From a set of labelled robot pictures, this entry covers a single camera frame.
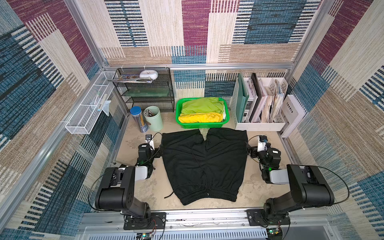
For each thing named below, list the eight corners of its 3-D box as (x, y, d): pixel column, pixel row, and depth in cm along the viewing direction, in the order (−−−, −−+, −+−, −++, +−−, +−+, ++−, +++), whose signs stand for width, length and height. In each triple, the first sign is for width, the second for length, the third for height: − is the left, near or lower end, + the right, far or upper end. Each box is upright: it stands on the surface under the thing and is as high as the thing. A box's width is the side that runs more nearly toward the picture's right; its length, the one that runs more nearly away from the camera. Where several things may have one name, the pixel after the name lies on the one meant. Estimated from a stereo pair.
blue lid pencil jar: (138, 132, 110) (128, 113, 94) (140, 125, 114) (131, 106, 99) (148, 132, 110) (140, 113, 94) (149, 125, 114) (142, 106, 99)
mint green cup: (148, 131, 110) (142, 115, 97) (151, 120, 118) (145, 103, 104) (161, 131, 110) (157, 115, 97) (163, 120, 117) (159, 103, 104)
